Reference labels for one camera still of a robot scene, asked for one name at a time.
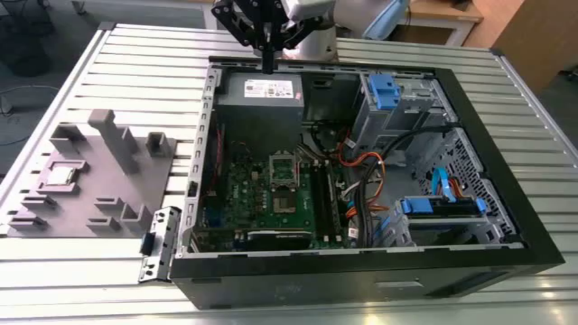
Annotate CPU socket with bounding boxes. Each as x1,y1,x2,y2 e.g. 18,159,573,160
270,188,302,216

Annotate grey power supply unit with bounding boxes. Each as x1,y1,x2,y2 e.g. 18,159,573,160
211,72,306,152

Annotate green Dell motherboard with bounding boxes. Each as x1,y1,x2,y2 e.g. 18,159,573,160
198,148,362,252

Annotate CPU with silver top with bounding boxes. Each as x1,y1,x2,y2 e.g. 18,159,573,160
48,161,86,186

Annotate Nvidia graphics card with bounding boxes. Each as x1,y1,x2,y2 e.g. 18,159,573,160
234,228,314,252

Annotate thin red wire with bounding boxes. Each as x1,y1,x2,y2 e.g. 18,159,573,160
215,120,226,179

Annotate wooden cabinet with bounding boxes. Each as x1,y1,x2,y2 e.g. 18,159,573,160
490,0,578,98

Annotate hard disk in blue carrier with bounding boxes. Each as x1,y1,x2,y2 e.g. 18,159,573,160
400,197,488,217

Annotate low grey metal disk bay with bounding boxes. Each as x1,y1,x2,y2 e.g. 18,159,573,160
396,196,505,247

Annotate short blue flat wire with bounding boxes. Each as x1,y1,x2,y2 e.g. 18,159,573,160
374,215,396,244

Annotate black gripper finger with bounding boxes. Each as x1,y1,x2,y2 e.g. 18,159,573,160
269,16,337,74
211,0,271,74

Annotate grey parts rack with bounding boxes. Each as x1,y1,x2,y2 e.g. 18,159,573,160
7,108,182,240

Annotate pale blue network cable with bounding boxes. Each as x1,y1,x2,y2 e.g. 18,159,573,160
0,84,60,147

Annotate thick black cable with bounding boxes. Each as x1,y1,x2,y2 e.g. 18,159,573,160
354,125,456,247

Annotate black PC case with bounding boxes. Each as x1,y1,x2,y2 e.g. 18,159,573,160
170,56,569,311

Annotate wooden desk white frame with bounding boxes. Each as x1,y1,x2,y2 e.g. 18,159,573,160
393,0,485,48

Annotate tall grey metal disk bay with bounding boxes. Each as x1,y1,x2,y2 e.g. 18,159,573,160
352,71,457,160

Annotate multicolour power wire bundle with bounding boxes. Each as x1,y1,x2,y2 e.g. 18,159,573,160
295,142,329,163

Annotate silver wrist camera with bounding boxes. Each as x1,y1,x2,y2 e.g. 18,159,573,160
287,0,339,22

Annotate blue flat disk wire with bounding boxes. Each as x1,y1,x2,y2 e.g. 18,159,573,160
432,167,458,204

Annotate black RAM slot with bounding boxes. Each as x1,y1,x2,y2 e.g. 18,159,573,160
315,161,334,243
327,161,343,243
311,161,330,243
323,161,339,243

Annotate black bin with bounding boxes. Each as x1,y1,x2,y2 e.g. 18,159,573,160
0,32,51,78

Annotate metal side bracket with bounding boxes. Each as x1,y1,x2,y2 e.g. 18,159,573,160
138,205,183,284

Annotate orange wire bundle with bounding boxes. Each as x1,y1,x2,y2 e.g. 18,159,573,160
337,151,390,221

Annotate blue VGA port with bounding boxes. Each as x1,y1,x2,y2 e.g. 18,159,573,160
203,209,223,228

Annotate red orange disk wires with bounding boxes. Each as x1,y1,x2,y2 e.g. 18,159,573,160
453,178,476,201

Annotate blue disk bay latch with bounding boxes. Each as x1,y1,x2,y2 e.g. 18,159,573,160
368,73,402,110

